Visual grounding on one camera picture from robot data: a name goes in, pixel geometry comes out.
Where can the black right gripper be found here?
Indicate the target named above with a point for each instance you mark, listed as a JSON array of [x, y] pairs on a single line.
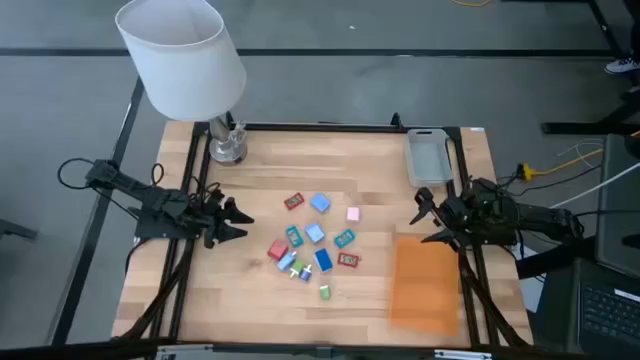
[[455, 215]]

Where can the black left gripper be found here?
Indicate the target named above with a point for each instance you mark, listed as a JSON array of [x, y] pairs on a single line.
[[212, 220]]

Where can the red wall charger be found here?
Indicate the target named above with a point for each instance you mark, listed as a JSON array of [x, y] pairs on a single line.
[[277, 250]]

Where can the teal card reader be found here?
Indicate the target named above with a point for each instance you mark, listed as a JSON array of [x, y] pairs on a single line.
[[294, 236], [345, 238]]

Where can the light blue wall charger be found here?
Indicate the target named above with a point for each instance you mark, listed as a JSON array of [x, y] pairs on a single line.
[[315, 233], [286, 261]]

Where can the green white wall charger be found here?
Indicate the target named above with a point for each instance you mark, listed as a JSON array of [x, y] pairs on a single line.
[[297, 267], [325, 292]]

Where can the pink wall charger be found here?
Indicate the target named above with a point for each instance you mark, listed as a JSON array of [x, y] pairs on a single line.
[[353, 214]]

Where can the dark blue card reader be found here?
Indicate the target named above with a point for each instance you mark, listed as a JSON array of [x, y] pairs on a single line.
[[323, 260]]

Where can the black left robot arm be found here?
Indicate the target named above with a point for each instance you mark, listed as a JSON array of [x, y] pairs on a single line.
[[160, 205]]

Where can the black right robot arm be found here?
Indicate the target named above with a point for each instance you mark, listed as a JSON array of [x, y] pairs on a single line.
[[540, 217]]

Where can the pale grey plastic bin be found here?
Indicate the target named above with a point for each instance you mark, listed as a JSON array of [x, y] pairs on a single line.
[[427, 157]]

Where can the clear crumpled plastic wrap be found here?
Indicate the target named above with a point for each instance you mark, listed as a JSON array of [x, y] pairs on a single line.
[[237, 135]]

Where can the grey metal plate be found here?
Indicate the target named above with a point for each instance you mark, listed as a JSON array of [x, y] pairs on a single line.
[[185, 351]]

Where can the white metal plate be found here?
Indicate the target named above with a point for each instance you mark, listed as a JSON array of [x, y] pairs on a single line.
[[462, 355]]

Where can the table lamp with white shade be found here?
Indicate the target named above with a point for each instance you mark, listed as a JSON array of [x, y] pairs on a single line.
[[185, 60]]

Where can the black laptop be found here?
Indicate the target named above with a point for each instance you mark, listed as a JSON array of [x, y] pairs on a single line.
[[610, 310]]

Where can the black chair base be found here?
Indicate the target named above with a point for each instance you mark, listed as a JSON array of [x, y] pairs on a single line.
[[15, 230]]

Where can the person's shoe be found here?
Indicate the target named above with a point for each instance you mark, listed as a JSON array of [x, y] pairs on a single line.
[[622, 65]]

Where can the person's leg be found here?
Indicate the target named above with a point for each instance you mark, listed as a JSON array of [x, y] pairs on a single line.
[[636, 35]]

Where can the black aluminium table frame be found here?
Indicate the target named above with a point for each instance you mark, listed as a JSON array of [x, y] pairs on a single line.
[[325, 127]]

